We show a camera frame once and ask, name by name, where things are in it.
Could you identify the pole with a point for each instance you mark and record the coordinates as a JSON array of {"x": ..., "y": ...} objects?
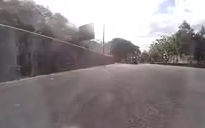
[{"x": 103, "y": 38}]

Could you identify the dark round tree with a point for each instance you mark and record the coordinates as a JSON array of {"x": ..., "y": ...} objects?
[{"x": 123, "y": 48}]

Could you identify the vehicle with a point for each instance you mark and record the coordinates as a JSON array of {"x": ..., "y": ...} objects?
[{"x": 134, "y": 60}]

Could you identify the grey asphalt road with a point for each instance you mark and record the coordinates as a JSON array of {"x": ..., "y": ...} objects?
[{"x": 123, "y": 93}]

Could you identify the dark sign board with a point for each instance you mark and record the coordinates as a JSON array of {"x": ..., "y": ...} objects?
[{"x": 86, "y": 31}]

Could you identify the row of green trees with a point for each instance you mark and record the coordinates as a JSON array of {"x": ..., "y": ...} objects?
[{"x": 183, "y": 45}]

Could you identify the long grey concrete wall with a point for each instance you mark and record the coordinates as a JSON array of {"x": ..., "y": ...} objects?
[{"x": 40, "y": 55}]

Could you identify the trees behind wall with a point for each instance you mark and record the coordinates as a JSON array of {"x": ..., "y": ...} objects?
[{"x": 33, "y": 18}]

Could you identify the low kerb wall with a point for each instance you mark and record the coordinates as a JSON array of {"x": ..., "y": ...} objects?
[{"x": 190, "y": 65}]

